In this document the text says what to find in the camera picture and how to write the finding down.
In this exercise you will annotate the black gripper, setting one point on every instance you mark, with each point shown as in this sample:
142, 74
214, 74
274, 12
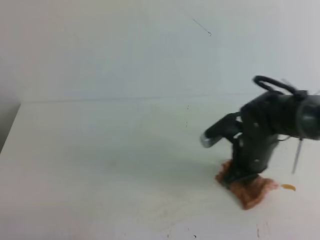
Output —
263, 119

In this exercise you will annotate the orange-brown waffle rag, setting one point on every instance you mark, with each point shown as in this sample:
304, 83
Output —
248, 194

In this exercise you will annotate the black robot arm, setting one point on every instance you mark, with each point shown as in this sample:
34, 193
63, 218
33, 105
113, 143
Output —
308, 120

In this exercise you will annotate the brown coffee stain puddle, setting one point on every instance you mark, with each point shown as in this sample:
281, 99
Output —
288, 187

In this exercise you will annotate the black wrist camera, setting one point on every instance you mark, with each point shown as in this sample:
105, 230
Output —
227, 127

